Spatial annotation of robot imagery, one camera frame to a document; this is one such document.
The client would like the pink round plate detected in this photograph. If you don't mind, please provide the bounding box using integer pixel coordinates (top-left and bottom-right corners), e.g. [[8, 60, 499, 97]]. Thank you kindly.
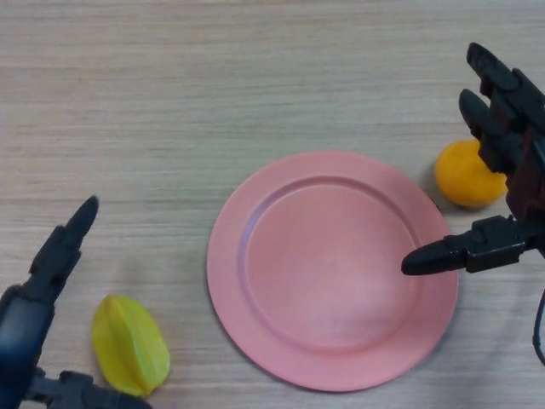
[[206, 151, 461, 393]]

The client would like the orange yellow pear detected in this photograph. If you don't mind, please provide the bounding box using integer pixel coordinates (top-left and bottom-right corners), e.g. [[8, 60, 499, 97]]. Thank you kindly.
[[433, 139, 510, 209]]

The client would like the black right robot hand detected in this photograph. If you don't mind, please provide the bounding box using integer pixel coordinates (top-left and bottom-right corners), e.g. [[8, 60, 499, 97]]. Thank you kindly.
[[401, 41, 545, 277]]

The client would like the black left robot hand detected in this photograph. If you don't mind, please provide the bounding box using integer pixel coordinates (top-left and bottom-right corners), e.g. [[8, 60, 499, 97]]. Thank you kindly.
[[0, 195, 152, 409]]

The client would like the yellow starfruit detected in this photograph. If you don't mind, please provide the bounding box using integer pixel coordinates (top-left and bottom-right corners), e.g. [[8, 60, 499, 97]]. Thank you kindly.
[[91, 293, 171, 400]]

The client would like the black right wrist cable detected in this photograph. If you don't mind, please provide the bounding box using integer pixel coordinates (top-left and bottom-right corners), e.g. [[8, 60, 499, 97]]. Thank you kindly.
[[530, 287, 545, 366]]

